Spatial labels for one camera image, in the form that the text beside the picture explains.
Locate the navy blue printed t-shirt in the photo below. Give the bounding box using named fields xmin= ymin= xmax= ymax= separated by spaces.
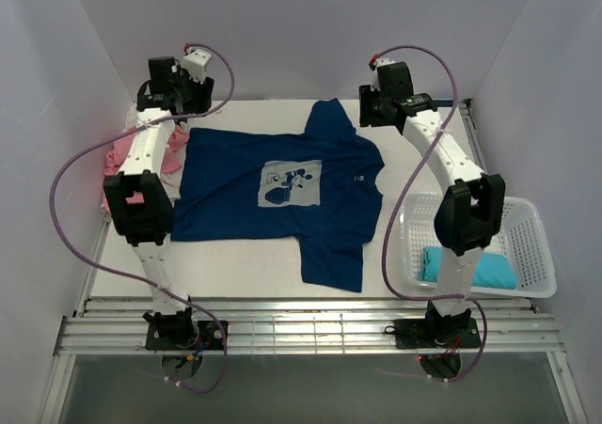
xmin=171 ymin=99 xmax=385 ymax=292

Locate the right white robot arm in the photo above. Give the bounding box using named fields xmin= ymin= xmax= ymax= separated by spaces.
xmin=359 ymin=58 xmax=505 ymax=349

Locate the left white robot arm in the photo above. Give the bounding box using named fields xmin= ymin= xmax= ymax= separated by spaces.
xmin=103 ymin=50 xmax=214 ymax=349

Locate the white t-shirt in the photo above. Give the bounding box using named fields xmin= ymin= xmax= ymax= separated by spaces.
xmin=124 ymin=103 xmax=137 ymax=131

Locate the pink t-shirt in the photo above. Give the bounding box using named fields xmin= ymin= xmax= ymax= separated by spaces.
xmin=104 ymin=126 xmax=190 ymax=204

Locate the white plastic basket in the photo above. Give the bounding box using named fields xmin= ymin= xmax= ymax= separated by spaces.
xmin=400 ymin=193 xmax=557 ymax=299

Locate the rolled turquoise t-shirt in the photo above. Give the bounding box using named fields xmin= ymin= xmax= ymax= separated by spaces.
xmin=418 ymin=246 xmax=517 ymax=290

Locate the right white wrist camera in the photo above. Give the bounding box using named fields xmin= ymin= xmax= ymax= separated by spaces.
xmin=369 ymin=56 xmax=395 ymax=91

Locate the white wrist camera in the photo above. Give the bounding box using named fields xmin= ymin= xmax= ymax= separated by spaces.
xmin=181 ymin=49 xmax=212 ymax=84
xmin=369 ymin=56 xmax=395 ymax=91

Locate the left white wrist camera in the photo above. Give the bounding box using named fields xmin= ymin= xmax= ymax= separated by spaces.
xmin=181 ymin=49 xmax=212 ymax=84

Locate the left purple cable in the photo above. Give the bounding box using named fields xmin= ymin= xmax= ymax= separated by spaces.
xmin=48 ymin=42 xmax=236 ymax=393

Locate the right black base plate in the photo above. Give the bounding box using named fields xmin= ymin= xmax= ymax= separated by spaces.
xmin=384 ymin=319 xmax=482 ymax=349

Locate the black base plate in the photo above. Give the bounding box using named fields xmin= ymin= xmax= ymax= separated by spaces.
xmin=384 ymin=319 xmax=482 ymax=349
xmin=144 ymin=320 xmax=230 ymax=352

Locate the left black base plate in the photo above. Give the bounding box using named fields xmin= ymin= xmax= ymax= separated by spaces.
xmin=144 ymin=320 xmax=230 ymax=352

